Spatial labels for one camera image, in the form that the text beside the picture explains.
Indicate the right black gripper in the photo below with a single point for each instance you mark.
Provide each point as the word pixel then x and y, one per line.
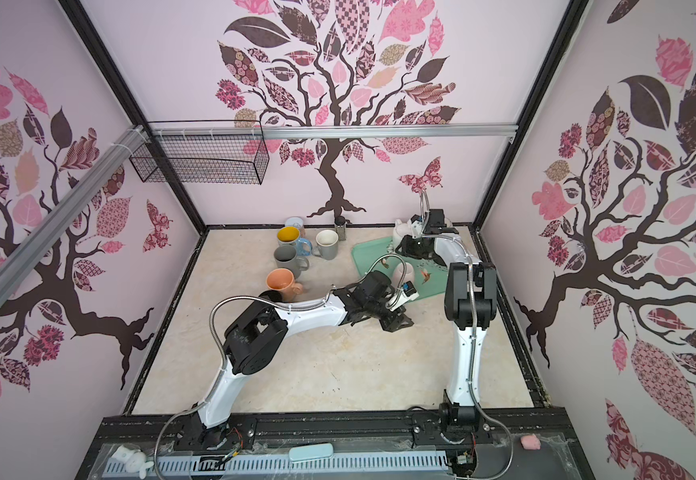
pixel 408 248

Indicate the left aluminium rail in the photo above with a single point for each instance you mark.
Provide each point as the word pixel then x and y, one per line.
pixel 31 251

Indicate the blue iridescent mug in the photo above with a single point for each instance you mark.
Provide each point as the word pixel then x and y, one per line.
pixel 292 236

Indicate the white pink tape roll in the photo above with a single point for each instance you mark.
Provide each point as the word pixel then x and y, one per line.
pixel 295 222

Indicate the green floral tray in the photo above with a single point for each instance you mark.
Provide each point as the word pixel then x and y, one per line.
pixel 429 278

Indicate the black wire basket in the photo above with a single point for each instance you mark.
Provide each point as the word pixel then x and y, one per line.
pixel 221 152

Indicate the left metal flex conduit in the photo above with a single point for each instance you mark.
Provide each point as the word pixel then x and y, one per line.
pixel 222 336

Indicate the glass spice jar black lid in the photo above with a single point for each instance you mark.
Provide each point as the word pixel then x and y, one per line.
pixel 340 226

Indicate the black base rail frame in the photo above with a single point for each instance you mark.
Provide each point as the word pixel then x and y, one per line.
pixel 412 429

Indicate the dark grey mug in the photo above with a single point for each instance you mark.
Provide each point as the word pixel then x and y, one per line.
pixel 287 257

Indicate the back aluminium rail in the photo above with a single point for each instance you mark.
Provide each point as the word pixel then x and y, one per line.
pixel 388 131

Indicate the pale pink mug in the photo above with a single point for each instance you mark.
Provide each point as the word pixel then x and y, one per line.
pixel 403 272

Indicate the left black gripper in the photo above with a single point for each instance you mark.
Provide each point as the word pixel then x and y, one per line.
pixel 393 321

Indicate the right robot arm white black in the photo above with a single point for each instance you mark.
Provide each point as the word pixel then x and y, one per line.
pixel 470 305

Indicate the pink sponge piece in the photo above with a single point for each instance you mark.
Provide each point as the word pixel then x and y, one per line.
pixel 531 442

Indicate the aluminium rail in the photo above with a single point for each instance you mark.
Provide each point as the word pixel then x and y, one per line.
pixel 31 251
pixel 388 131

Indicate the white plug adapter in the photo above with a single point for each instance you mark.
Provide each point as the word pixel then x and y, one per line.
pixel 134 460

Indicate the light blue flat remote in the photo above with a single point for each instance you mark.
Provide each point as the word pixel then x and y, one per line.
pixel 313 452

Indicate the white teapot shaped mug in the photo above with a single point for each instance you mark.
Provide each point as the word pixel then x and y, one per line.
pixel 403 229

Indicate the light grey mug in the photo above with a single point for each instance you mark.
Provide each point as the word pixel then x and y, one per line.
pixel 326 245

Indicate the white slotted cable duct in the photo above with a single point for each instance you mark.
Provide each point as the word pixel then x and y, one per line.
pixel 190 466

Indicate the peach orange mug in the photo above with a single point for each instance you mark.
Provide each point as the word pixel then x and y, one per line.
pixel 283 281

